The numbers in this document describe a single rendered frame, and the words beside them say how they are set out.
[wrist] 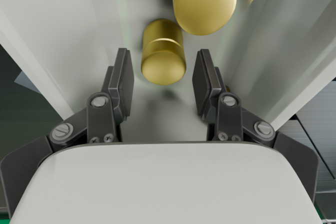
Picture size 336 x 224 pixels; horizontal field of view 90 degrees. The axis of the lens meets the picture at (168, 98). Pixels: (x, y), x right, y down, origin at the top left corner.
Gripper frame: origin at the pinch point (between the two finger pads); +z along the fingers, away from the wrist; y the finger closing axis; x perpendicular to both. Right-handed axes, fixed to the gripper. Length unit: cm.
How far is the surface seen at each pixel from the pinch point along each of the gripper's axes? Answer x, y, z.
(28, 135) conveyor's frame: -16.3, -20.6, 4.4
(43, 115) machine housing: -37, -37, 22
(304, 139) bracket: -6.8, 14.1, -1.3
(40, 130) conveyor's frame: -16.3, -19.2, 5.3
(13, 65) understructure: -37, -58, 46
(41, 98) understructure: -37, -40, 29
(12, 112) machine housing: -37, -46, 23
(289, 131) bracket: -6.8, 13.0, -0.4
